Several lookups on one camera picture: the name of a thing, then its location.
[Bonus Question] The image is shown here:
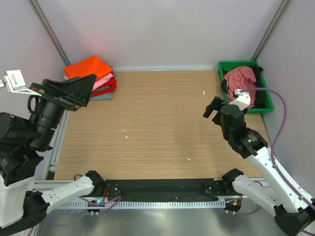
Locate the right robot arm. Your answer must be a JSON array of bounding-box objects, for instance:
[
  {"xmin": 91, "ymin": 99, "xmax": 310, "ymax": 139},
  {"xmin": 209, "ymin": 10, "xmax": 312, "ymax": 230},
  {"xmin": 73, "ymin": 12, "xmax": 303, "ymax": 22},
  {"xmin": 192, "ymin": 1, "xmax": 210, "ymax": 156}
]
[{"xmin": 203, "ymin": 94, "xmax": 315, "ymax": 236}]

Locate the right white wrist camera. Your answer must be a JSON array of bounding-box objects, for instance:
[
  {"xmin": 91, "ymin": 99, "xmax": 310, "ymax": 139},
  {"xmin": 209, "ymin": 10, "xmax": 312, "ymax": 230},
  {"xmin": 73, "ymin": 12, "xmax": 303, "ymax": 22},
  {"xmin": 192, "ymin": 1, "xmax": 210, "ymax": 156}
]
[{"xmin": 228, "ymin": 89, "xmax": 251, "ymax": 114}]

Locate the light pink folded t shirt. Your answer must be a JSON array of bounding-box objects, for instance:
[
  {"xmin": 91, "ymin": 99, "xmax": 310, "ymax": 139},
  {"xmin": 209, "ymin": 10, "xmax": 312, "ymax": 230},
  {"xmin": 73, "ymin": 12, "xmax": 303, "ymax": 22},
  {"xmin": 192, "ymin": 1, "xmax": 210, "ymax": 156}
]
[{"xmin": 63, "ymin": 71, "xmax": 114, "ymax": 90}]

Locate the orange folded t shirt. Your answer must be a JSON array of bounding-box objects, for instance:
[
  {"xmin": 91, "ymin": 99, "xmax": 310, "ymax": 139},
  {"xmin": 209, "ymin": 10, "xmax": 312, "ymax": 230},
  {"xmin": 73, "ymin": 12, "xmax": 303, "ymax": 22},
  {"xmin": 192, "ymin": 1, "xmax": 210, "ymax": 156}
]
[{"xmin": 63, "ymin": 55, "xmax": 113, "ymax": 81}]

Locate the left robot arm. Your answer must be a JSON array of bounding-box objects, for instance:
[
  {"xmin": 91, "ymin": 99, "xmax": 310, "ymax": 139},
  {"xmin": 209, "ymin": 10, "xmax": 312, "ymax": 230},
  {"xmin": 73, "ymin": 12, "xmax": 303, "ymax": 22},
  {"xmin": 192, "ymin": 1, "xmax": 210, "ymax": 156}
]
[{"xmin": 0, "ymin": 70, "xmax": 105, "ymax": 236}]

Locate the red folded t shirt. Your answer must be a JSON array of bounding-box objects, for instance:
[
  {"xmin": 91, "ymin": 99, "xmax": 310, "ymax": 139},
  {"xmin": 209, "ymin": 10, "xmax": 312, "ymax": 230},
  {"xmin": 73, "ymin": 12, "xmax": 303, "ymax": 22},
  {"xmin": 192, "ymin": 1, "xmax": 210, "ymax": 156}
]
[{"xmin": 91, "ymin": 76, "xmax": 117, "ymax": 97}]

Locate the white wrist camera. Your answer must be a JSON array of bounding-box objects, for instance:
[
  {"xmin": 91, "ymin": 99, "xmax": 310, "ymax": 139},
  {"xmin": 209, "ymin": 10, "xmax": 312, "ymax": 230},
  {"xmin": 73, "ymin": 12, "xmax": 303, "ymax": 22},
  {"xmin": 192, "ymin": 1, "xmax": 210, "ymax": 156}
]
[
  {"xmin": 228, "ymin": 89, "xmax": 251, "ymax": 114},
  {"xmin": 0, "ymin": 70, "xmax": 42, "ymax": 96}
]

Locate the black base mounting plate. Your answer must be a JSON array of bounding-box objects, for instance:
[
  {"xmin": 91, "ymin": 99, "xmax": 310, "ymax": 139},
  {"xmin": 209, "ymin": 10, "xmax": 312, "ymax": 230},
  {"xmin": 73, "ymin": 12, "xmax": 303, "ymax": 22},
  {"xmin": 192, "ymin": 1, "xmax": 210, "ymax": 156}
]
[{"xmin": 105, "ymin": 178, "xmax": 229, "ymax": 203}]

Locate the dusty pink t shirt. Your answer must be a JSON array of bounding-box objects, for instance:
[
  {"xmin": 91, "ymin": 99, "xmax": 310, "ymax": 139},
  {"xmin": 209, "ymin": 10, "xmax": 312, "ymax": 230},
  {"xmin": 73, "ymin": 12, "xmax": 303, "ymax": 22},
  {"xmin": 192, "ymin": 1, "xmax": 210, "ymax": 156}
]
[{"xmin": 224, "ymin": 66, "xmax": 256, "ymax": 102}]

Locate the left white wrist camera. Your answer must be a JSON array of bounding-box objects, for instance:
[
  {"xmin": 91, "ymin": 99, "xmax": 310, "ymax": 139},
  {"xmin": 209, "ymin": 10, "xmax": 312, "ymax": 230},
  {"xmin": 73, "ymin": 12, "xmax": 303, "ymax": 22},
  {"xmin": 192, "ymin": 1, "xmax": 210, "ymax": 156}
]
[{"xmin": 0, "ymin": 70, "xmax": 42, "ymax": 96}]

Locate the black t shirt in bin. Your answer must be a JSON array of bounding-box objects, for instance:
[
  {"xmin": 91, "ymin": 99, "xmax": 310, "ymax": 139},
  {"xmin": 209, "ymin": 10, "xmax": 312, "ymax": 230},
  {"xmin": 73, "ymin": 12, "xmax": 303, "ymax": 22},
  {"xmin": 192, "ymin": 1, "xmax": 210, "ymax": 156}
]
[{"xmin": 220, "ymin": 65, "xmax": 266, "ymax": 109}]

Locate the right aluminium frame post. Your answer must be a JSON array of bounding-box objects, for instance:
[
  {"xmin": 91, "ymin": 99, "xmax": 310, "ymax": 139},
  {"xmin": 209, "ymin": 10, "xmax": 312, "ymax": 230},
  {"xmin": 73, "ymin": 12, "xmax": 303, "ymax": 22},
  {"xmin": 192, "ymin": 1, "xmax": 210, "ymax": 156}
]
[{"xmin": 251, "ymin": 0, "xmax": 292, "ymax": 61}]

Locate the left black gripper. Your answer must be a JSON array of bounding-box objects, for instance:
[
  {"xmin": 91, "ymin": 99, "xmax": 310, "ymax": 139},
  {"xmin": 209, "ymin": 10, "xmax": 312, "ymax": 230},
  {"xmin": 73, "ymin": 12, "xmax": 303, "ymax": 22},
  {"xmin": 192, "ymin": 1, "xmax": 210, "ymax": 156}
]
[{"xmin": 31, "ymin": 72, "xmax": 99, "ymax": 148}]

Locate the white slotted cable duct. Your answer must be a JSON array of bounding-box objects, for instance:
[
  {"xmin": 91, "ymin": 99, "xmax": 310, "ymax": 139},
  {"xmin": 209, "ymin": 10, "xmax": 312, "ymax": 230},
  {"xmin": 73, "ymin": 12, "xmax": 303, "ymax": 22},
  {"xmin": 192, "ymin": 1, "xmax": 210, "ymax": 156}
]
[{"xmin": 57, "ymin": 199, "xmax": 226, "ymax": 210}]

